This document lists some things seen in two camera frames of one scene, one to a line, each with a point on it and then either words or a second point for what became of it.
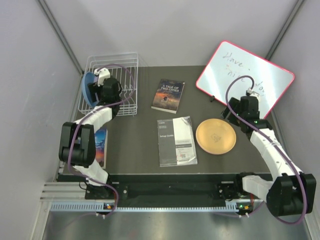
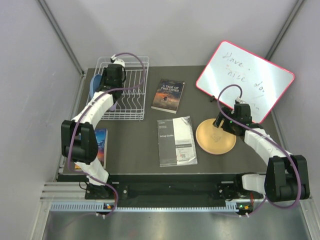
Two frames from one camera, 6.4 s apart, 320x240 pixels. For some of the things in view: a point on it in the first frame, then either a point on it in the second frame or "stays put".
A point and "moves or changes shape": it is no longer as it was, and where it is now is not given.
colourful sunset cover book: [101, 142] stays put
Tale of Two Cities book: [168, 96] stays put
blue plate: [88, 77] moves or changes shape
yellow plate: [216, 136] stays put
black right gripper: [234, 104] -> [224, 125]
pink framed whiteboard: [271, 81] stays put
